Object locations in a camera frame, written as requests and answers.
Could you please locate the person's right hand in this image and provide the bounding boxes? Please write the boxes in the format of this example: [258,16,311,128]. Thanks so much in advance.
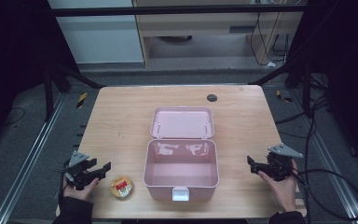
[256,158,299,214]

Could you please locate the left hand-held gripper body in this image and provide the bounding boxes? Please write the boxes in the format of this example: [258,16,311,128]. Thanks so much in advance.
[62,150,101,191]

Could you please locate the aluminium floor rail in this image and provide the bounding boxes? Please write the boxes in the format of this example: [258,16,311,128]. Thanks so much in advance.
[0,92,68,224]
[289,88,358,224]

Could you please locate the person's left hand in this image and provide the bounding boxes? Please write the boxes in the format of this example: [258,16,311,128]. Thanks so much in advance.
[62,176,101,203]

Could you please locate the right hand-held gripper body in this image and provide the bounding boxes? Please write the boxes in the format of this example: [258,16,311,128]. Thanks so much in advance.
[264,143,304,182]

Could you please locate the black metal stand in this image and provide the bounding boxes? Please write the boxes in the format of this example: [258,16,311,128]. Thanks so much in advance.
[42,61,104,123]
[247,57,313,119]

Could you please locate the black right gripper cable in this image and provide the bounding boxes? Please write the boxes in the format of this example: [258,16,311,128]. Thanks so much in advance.
[291,168,358,221]

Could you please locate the pink storage box with lid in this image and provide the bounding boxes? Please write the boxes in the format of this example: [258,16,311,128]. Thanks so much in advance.
[142,105,221,203]

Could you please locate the black cables under desk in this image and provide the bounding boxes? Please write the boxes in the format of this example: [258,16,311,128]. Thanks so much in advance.
[249,11,292,67]

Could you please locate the white cabinet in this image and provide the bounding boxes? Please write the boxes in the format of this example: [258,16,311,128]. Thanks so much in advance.
[47,0,145,64]

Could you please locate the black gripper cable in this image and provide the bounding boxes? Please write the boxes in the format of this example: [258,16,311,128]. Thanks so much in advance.
[57,159,73,200]
[291,168,358,221]

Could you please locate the round yellow tin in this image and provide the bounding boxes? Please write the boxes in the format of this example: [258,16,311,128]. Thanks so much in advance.
[110,175,135,201]

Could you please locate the light wooden desk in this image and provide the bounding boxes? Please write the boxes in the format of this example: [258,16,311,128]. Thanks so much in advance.
[131,0,307,68]

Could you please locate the yellow black floor tape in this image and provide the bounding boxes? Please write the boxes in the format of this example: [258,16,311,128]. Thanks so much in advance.
[76,91,89,109]
[275,89,293,104]

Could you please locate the black floor cable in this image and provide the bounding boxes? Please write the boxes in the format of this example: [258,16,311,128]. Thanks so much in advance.
[1,106,27,127]
[274,95,332,140]

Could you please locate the black metal crossbar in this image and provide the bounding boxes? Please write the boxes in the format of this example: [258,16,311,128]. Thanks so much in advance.
[49,5,308,18]

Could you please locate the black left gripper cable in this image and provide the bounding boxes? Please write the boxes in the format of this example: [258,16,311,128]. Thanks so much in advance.
[57,159,73,200]

